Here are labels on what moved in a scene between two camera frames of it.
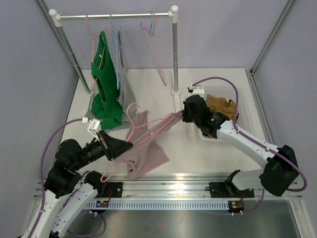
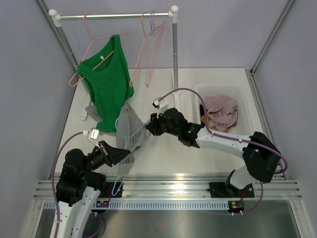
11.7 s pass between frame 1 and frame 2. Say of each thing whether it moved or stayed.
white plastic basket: stayed
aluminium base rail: stayed
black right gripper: moved
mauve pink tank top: moved
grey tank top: moved
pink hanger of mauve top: moved
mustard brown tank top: moved
